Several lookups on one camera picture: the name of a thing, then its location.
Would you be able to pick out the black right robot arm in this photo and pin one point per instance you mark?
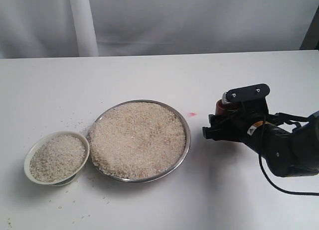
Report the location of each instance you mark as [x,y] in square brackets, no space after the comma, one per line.
[305,145]

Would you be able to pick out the dark clutter beside table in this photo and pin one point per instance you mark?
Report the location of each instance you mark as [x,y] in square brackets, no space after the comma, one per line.
[311,38]

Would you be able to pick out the brown wooden cup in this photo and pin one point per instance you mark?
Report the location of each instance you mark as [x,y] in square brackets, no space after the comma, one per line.
[225,109]

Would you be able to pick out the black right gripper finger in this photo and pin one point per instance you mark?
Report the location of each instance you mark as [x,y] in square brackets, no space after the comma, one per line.
[223,127]
[254,94]

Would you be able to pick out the white curtain backdrop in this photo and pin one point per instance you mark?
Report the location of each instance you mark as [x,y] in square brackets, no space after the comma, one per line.
[90,28]

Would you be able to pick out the white ceramic rice bowl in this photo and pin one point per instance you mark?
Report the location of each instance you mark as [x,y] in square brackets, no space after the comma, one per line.
[57,159]

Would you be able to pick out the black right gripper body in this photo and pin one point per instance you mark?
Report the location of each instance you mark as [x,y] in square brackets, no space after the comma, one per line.
[259,130]

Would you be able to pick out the round steel rice tray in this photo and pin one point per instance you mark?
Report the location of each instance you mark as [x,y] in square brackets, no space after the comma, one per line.
[139,141]

